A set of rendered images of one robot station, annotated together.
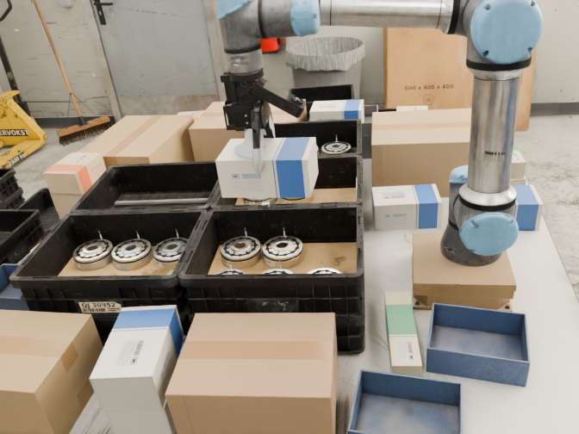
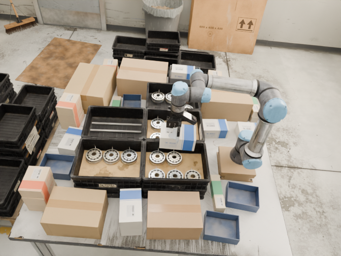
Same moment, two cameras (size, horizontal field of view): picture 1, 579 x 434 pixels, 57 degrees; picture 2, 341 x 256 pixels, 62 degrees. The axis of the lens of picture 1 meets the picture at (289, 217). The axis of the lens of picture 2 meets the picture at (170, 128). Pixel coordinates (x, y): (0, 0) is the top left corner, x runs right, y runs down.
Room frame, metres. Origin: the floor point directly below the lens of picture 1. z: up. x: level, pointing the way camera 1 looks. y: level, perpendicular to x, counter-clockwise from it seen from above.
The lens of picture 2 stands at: (0.05, 0.37, 2.31)
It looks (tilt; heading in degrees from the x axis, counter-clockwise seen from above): 47 degrees down; 344
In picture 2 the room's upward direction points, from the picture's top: 7 degrees clockwise
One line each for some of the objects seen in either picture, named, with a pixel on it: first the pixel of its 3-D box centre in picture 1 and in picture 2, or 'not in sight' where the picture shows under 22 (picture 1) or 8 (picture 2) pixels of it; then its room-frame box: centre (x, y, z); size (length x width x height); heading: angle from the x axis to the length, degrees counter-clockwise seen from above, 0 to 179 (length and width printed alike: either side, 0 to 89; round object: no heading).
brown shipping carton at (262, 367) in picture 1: (260, 379); (173, 215); (0.76, 0.09, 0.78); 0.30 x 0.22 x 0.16; 81
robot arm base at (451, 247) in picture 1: (471, 232); (242, 152); (1.12, -0.46, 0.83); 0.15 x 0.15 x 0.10
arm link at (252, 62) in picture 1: (244, 60); (177, 105); (1.09, 0.06, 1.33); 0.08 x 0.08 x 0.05
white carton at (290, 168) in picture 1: (269, 167); (177, 136); (1.08, 0.03, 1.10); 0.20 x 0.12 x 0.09; 76
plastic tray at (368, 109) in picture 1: (343, 120); (184, 74); (2.02, -0.26, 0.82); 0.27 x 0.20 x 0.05; 79
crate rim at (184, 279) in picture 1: (277, 242); (175, 160); (1.05, 0.04, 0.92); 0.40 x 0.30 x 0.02; 80
